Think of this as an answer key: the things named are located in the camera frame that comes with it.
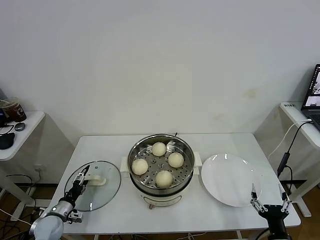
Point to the glass pot lid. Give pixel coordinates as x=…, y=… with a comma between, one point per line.
x=105, y=195

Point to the black laptop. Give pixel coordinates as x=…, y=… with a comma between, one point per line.
x=311, y=115

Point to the white wall socket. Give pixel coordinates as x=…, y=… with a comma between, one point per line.
x=40, y=168

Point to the white steamed baozi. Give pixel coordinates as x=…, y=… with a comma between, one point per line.
x=175, y=160
x=139, y=166
x=158, y=149
x=164, y=179

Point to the white round plate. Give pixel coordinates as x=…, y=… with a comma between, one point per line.
x=230, y=175

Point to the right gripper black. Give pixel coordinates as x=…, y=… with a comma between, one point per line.
x=275, y=215

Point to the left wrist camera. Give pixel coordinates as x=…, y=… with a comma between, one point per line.
x=75, y=217

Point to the black electronic device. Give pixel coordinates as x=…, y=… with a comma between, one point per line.
x=2, y=118

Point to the white side desk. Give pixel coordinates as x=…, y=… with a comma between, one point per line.
x=291, y=113
x=30, y=125

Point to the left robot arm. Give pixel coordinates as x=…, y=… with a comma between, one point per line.
x=47, y=225

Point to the brown iced coffee cup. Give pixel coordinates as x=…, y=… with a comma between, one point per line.
x=18, y=112

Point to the white desk label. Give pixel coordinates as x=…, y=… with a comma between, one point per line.
x=289, y=105

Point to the steel steamer basket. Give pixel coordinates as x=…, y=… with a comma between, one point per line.
x=183, y=175

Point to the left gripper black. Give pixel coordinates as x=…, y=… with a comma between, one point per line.
x=75, y=191

